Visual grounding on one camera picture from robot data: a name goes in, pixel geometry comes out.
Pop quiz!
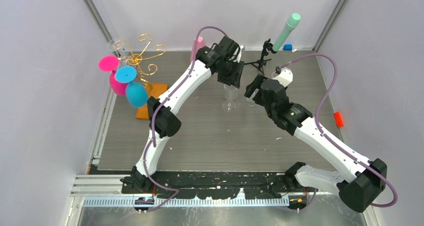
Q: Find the gold wire glass rack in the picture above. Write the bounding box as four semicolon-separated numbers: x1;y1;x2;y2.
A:
119;33;167;91

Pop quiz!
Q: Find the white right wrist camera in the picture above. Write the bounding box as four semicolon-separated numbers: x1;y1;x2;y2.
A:
273;67;294;87

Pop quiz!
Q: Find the pink wine glass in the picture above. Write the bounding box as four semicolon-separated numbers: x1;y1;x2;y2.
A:
98;55;128;96

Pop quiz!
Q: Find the red block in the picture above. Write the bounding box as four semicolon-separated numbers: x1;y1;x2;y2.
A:
333;112;344;128

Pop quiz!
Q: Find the blue block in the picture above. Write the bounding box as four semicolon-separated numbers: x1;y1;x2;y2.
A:
283;44;293;51

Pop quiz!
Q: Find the blue wine glass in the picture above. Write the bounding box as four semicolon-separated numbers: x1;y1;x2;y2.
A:
115;65;149;108

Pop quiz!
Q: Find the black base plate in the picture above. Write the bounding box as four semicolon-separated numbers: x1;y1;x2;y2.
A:
120;170;319;201

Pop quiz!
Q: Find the black tripod stand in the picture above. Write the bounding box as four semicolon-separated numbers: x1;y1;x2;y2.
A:
244;38;273;75

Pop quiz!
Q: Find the mint green microphone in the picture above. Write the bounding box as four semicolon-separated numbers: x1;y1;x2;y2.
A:
271;13;301;53

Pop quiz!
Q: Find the pink metronome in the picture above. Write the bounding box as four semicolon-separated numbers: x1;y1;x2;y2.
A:
190;36;205;63

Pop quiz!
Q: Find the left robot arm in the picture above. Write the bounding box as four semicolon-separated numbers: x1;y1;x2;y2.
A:
121;36;244;194

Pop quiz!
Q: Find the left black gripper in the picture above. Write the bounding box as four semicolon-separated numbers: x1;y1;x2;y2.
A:
216;57;244;88

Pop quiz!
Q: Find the short ribbed clear glass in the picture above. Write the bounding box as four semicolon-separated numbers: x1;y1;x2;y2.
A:
246;96;256;107

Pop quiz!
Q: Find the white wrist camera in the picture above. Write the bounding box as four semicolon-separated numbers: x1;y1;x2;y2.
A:
273;67;294;87
233;45;245;62

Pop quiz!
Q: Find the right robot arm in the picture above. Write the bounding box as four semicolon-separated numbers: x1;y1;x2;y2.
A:
244;74;388;213

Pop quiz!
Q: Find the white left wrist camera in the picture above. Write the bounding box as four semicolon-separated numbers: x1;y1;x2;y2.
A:
233;45;245;62

